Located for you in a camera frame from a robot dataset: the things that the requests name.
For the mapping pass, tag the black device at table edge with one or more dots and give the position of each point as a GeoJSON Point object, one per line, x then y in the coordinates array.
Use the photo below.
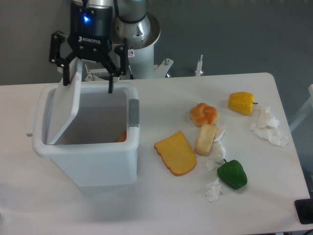
{"type": "Point", "coordinates": [304, 209]}

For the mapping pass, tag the white metal robot base frame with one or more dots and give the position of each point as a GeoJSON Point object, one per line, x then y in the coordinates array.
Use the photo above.
{"type": "Point", "coordinates": [160, 71]}

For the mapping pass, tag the large crumpled white tissue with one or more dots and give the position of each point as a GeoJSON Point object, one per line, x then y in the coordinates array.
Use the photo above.
{"type": "Point", "coordinates": [267, 128]}

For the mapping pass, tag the white trash can lid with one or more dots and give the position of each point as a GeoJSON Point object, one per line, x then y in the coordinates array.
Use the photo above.
{"type": "Point", "coordinates": [65, 103]}

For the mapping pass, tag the pale oblong bread bun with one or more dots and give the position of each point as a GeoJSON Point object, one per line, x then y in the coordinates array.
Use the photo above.
{"type": "Point", "coordinates": [205, 139]}

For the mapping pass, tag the orange item inside trash can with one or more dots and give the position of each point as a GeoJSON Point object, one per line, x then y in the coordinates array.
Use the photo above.
{"type": "Point", "coordinates": [122, 137]}

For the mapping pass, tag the small crumpled white tissue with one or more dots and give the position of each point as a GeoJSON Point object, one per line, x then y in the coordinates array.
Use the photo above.
{"type": "Point", "coordinates": [213, 190]}

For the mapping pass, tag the crumpled tissue beside bun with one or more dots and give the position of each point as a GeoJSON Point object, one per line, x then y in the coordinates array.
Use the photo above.
{"type": "Point", "coordinates": [217, 152]}

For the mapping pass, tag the yellow bell pepper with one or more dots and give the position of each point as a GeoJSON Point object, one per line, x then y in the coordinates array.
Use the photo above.
{"type": "Point", "coordinates": [241, 102]}

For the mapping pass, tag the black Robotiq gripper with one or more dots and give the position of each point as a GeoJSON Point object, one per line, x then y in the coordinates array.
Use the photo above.
{"type": "Point", "coordinates": [89, 39]}

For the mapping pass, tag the white furniture edge at right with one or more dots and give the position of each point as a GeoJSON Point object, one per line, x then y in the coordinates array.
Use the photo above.
{"type": "Point", "coordinates": [303, 112]}

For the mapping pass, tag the yellow toast bread slice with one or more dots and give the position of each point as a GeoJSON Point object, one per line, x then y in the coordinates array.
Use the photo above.
{"type": "Point", "coordinates": [177, 154]}

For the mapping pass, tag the white plastic trash can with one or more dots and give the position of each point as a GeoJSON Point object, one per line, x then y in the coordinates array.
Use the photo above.
{"type": "Point", "coordinates": [86, 151]}

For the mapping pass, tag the green bell pepper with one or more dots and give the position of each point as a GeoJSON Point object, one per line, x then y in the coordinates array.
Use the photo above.
{"type": "Point", "coordinates": [232, 173]}

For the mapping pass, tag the round knotted bread roll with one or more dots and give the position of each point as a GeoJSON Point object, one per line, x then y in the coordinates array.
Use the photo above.
{"type": "Point", "coordinates": [203, 114]}

